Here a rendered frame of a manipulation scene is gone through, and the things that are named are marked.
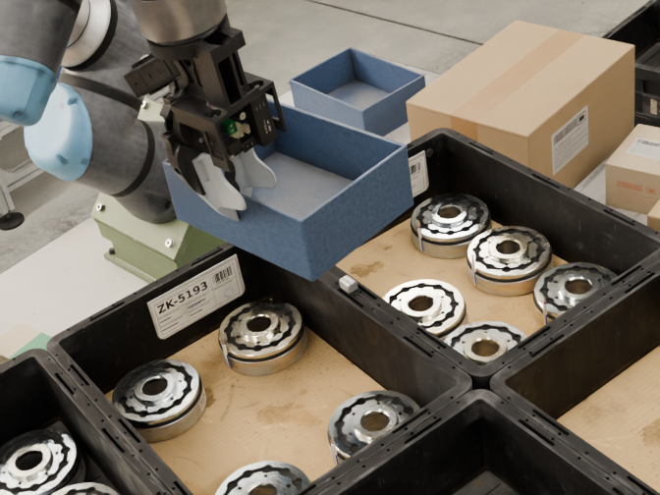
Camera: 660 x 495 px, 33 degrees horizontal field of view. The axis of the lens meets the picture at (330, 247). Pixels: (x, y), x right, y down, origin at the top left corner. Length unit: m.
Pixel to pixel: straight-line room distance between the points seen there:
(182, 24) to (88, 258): 0.95
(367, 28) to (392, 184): 2.90
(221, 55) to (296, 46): 3.01
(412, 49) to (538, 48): 1.98
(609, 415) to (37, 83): 0.67
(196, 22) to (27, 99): 0.15
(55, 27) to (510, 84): 0.93
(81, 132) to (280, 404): 0.46
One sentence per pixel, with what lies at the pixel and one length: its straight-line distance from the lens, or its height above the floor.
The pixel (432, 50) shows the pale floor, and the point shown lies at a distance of 3.76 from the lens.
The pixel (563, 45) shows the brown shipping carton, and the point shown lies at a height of 0.86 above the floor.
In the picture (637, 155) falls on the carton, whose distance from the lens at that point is 1.70.
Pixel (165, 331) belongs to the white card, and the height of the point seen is 0.87.
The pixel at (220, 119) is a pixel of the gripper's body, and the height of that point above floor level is 1.25.
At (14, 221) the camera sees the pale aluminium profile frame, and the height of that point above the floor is 0.01.
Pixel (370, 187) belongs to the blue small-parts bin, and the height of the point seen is 1.12.
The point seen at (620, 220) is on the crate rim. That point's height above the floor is 0.93.
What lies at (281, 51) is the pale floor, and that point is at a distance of 3.92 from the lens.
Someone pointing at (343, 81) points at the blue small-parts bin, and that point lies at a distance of 2.12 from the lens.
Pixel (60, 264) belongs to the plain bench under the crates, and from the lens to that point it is 1.83.
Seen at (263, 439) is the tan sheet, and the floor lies 0.83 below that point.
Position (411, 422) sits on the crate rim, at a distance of 1.08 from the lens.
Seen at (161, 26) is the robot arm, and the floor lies 1.34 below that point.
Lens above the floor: 1.70
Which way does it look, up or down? 36 degrees down
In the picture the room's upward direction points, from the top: 11 degrees counter-clockwise
